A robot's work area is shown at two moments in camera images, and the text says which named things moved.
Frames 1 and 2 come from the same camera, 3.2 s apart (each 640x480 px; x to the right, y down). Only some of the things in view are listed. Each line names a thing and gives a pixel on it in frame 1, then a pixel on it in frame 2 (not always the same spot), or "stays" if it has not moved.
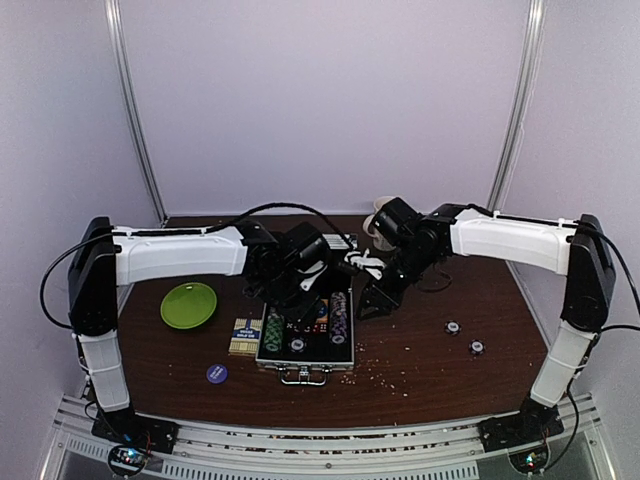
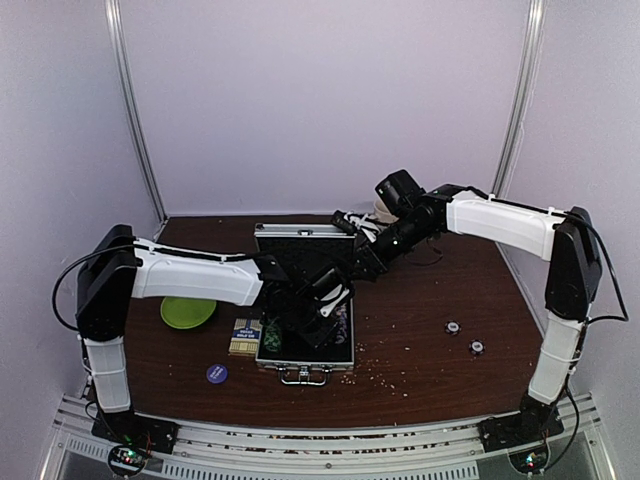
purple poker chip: [452, 327] stays
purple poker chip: [477, 347] stays
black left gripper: [302, 311] → [321, 337]
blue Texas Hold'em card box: [245, 336] stays
